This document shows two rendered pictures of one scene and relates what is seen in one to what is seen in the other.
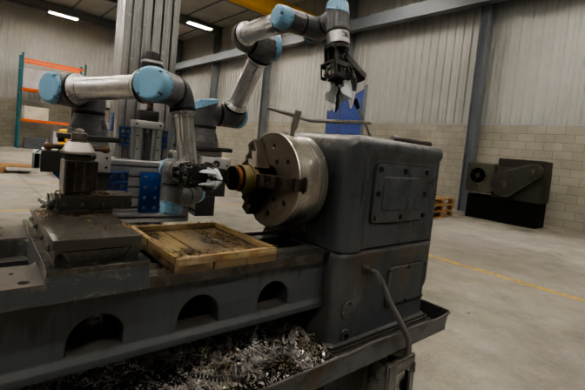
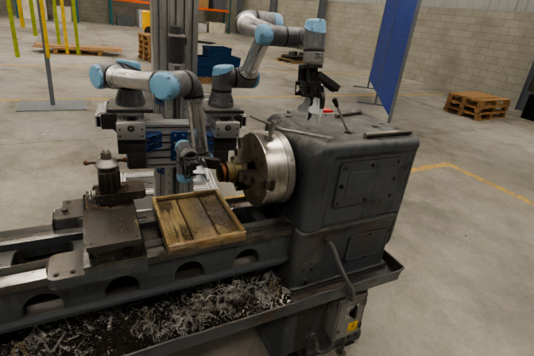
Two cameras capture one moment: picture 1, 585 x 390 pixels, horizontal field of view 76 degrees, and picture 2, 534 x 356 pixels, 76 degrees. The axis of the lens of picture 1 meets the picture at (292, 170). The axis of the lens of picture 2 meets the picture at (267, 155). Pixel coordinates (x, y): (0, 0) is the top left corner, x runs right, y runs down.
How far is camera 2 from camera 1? 58 cm
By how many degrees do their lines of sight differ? 23
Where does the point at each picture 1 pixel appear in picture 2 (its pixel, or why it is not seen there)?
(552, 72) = not seen: outside the picture
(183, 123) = (193, 109)
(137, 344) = (148, 290)
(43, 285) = (83, 275)
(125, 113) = not seen: hidden behind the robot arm
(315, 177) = (282, 178)
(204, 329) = (193, 280)
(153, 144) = (182, 103)
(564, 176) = not seen: outside the picture
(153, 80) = (164, 86)
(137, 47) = (164, 21)
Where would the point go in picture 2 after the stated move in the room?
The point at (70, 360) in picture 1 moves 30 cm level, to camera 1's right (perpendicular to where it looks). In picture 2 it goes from (109, 299) to (187, 324)
